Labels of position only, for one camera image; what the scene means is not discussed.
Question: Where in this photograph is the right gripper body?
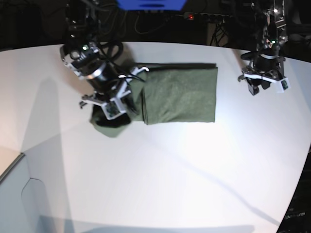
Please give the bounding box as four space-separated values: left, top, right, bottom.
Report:
79 67 149 116

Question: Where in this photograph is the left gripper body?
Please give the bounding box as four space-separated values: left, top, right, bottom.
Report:
238 62 286 95

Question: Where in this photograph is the green t-shirt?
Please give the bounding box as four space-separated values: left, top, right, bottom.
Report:
90 63 218 138

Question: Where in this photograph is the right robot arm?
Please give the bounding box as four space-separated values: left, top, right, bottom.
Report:
60 0 149 121

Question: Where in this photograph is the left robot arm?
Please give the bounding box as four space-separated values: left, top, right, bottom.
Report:
238 0 290 96

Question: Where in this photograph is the white power strip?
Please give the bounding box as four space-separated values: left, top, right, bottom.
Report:
183 12 233 23

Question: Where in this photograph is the blue plastic bin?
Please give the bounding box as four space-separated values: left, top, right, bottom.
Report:
117 0 187 11

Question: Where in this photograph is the grey cardboard box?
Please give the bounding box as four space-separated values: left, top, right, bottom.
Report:
0 152 73 233

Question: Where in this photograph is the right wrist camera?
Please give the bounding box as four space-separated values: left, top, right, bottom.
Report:
102 98 126 120

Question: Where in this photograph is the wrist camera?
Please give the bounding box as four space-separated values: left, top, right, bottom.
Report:
276 78 291 93
102 98 126 120

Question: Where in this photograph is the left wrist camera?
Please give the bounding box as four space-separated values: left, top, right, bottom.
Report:
276 78 291 93

